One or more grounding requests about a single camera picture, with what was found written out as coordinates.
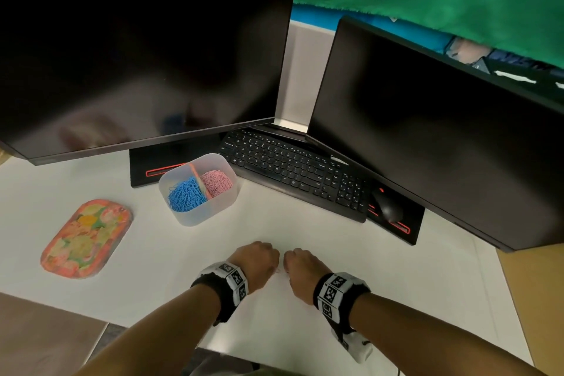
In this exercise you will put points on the person's right hand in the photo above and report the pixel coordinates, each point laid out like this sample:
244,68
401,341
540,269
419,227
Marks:
308,274

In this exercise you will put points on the person's left hand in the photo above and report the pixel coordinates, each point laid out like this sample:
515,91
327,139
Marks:
253,263

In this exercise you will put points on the translucent plastic divided container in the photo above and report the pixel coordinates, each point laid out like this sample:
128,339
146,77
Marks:
216,212

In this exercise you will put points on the pink paper clips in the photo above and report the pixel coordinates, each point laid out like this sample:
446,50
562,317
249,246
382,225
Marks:
217,184

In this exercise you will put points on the heap of sorted blue paperclips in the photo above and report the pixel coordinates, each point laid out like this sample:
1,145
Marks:
187,195

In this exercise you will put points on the floral orange tin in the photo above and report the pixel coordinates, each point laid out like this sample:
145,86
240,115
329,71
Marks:
86,239

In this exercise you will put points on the person's right forearm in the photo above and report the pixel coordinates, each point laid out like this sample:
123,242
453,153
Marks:
440,340

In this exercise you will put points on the person's left forearm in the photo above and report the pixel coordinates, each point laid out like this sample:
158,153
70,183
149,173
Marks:
150,336

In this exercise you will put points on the right wristband with marker tags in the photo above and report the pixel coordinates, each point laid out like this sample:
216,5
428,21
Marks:
339,301

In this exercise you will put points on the wristband with marker tags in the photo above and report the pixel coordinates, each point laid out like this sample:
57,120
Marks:
339,301
222,292

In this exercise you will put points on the left wristband with marker tags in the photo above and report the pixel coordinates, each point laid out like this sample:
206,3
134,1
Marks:
222,292

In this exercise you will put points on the black keyboard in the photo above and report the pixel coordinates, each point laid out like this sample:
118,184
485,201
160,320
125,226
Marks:
295,168

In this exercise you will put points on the black computer mouse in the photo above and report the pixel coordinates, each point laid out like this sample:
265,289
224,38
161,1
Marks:
387,207

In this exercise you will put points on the black red-trimmed desk mat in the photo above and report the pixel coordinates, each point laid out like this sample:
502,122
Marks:
154,164

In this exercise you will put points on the black computer monitor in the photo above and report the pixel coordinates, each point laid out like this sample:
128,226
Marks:
440,133
141,67

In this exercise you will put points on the blue partition panel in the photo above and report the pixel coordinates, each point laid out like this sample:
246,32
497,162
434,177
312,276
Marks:
352,23

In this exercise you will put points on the black equipment white labels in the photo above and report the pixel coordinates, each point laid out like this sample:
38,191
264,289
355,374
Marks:
524,80

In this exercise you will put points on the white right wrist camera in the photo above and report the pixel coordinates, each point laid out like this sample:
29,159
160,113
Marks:
357,347

